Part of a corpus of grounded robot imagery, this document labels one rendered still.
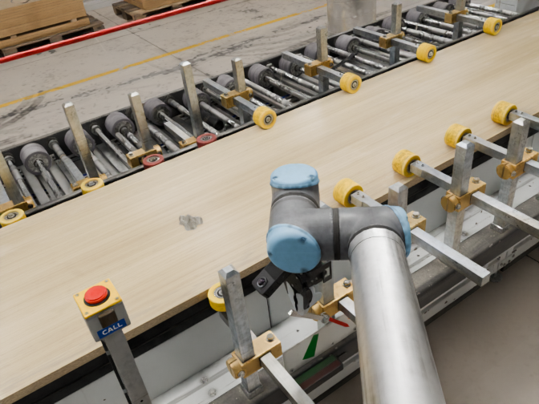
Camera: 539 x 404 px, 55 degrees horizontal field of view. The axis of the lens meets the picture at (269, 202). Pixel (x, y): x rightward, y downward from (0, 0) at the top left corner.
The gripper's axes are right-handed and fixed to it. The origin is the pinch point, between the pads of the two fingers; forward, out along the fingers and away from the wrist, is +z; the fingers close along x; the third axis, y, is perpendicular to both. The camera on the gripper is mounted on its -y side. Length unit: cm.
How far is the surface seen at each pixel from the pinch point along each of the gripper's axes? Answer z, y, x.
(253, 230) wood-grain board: 8.1, 12.8, 40.6
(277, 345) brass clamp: 14.4, -3.7, 5.7
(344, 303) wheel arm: 12.3, 16.8, 4.3
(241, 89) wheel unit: 0, 56, 115
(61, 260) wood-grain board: 8, -38, 67
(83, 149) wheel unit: 0, -14, 115
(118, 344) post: -12.1, -37.3, 6.3
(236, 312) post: -3.2, -12.2, 6.3
